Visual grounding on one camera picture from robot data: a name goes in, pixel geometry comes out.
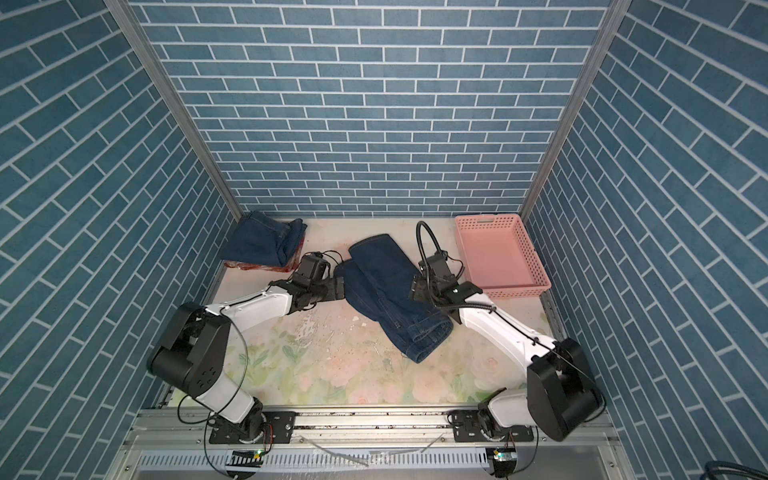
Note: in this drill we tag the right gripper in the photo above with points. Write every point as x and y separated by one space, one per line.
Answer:
419 284

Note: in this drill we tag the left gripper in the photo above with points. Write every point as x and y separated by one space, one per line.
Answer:
332 292

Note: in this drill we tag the red plaid skirt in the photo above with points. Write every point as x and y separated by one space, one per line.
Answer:
264 262

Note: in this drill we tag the dark navy denim skirt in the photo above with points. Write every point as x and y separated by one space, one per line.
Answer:
377 279

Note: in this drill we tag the blue denim skirt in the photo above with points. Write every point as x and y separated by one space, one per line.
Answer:
257 233

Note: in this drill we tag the pink plastic basket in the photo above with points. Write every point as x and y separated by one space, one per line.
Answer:
499 256

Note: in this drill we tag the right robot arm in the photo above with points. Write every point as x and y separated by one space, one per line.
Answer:
560 391

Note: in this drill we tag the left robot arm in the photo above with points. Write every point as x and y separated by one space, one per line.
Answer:
191 352

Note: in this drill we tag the left green circuit board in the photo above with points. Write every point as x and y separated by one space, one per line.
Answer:
241 460

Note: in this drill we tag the green circuit board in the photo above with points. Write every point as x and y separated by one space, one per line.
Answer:
241 460
502 461

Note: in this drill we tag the right green circuit board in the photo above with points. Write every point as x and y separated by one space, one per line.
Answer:
502 461

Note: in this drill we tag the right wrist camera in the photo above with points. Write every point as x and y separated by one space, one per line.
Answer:
439 269

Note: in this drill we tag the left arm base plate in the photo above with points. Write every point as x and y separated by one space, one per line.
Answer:
266 428

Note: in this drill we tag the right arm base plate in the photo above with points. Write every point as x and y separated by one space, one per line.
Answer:
472 426

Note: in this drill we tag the aluminium mounting rail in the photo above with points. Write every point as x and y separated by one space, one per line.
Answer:
336 427

